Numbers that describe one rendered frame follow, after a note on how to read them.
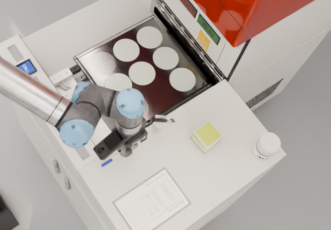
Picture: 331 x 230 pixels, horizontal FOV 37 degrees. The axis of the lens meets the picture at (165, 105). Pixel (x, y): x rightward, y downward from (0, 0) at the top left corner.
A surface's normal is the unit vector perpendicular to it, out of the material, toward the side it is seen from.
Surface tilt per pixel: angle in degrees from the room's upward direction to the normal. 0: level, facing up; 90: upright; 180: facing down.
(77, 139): 59
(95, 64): 0
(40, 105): 37
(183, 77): 0
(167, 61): 0
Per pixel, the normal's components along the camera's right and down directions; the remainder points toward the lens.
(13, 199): 0.13, -0.40
